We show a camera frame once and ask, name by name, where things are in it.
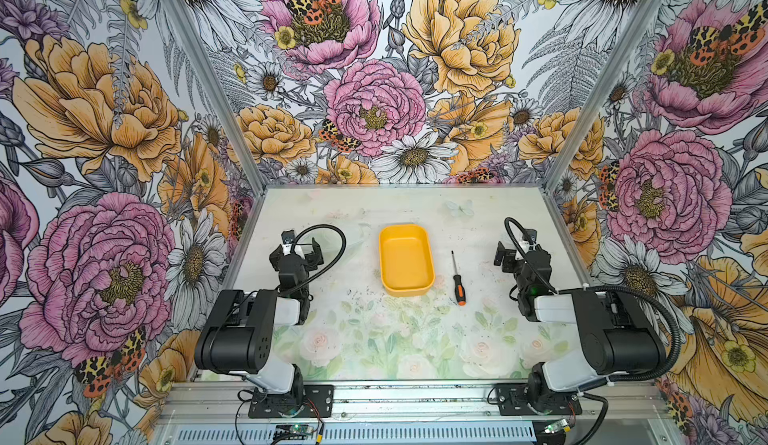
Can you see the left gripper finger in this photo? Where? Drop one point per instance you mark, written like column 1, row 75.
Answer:
column 313, row 251
column 288, row 237

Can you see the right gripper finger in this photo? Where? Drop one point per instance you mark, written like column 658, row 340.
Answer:
column 529, row 235
column 502, row 255

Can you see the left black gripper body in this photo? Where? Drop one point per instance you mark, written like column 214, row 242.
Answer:
column 275, row 259

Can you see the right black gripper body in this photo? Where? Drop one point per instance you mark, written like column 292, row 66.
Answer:
column 520, row 280

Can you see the orange black handled screwdriver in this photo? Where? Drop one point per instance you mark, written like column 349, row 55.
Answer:
column 459, row 289

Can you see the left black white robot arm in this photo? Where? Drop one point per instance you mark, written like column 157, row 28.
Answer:
column 237, row 336

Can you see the yellow plastic bin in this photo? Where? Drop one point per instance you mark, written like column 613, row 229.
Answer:
column 406, row 263

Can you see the right green circuit board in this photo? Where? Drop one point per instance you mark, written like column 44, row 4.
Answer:
column 556, row 427

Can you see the green circuit board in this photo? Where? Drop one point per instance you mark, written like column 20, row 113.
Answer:
column 556, row 427
column 300, row 432

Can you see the left green circuit board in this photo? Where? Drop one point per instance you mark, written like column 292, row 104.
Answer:
column 300, row 432

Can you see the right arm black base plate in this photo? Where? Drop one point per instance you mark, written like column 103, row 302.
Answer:
column 517, row 399

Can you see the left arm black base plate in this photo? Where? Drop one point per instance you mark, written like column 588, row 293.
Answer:
column 311, row 402

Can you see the aluminium front rail frame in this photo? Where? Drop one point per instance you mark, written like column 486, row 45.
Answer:
column 417, row 412

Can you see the right aluminium corner post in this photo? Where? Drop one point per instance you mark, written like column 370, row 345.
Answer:
column 625, row 44

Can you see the aluminium corner post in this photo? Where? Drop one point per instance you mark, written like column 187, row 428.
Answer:
column 188, row 37
column 625, row 44

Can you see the left aluminium corner post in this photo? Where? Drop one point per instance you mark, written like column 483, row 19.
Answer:
column 188, row 37

